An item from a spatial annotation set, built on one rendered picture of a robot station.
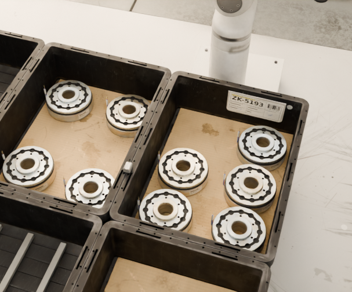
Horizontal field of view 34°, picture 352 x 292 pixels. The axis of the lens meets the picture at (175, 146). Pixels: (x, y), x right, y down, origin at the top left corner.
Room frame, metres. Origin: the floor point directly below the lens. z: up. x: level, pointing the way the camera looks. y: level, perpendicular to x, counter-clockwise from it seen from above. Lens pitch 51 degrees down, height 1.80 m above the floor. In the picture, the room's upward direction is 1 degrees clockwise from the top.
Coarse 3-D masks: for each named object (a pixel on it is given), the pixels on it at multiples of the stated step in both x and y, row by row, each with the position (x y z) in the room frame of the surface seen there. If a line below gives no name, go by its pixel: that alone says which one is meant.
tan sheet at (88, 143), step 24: (96, 96) 0.93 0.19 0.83; (48, 120) 0.86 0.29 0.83; (96, 120) 0.86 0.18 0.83; (24, 144) 0.78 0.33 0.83; (48, 144) 0.79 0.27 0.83; (72, 144) 0.79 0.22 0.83; (96, 144) 0.79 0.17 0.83; (120, 144) 0.79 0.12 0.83; (72, 168) 0.72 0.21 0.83; (96, 168) 0.73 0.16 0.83; (48, 192) 0.66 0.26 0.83
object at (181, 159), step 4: (180, 156) 0.73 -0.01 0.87; (184, 156) 0.73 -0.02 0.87; (176, 160) 0.72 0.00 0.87; (180, 160) 0.72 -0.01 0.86; (184, 160) 0.72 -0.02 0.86; (188, 160) 0.72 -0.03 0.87; (192, 160) 0.72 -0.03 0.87; (172, 164) 0.71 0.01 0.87; (176, 164) 0.72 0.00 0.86; (192, 164) 0.71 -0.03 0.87; (172, 168) 0.70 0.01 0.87; (176, 168) 0.70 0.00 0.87; (192, 168) 0.70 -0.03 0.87; (176, 172) 0.69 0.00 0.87; (180, 172) 0.69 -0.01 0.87; (184, 172) 0.69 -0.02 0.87; (188, 172) 0.69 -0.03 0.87; (192, 172) 0.69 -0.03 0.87; (184, 176) 0.69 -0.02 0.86
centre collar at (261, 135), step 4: (256, 136) 0.79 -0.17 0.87; (260, 136) 0.79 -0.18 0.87; (264, 136) 0.79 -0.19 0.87; (268, 136) 0.79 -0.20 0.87; (252, 140) 0.78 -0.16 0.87; (256, 140) 0.79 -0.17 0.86; (268, 140) 0.78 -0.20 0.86; (272, 140) 0.78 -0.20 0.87; (252, 144) 0.77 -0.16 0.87; (256, 144) 0.77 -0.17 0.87; (272, 144) 0.77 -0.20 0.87; (256, 148) 0.76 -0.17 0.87; (260, 148) 0.76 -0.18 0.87; (264, 148) 0.76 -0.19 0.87; (268, 148) 0.76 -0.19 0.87; (272, 148) 0.76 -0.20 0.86
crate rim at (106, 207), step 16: (48, 48) 0.98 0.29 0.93; (64, 48) 0.98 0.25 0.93; (80, 48) 0.99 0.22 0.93; (32, 64) 0.93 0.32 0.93; (128, 64) 0.94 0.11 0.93; (144, 64) 0.94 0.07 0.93; (16, 96) 0.83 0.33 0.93; (160, 96) 0.84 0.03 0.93; (0, 112) 0.79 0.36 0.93; (144, 128) 0.75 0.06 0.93; (128, 160) 0.67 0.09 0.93; (16, 192) 0.59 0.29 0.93; (32, 192) 0.59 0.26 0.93; (112, 192) 0.60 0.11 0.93; (80, 208) 0.56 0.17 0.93; (96, 208) 0.56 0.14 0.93
